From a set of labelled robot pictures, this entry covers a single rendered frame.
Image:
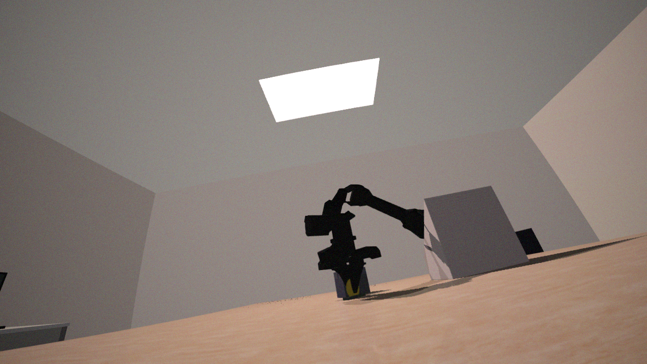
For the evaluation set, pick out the gold coin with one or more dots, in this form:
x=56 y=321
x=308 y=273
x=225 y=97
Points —
x=349 y=289

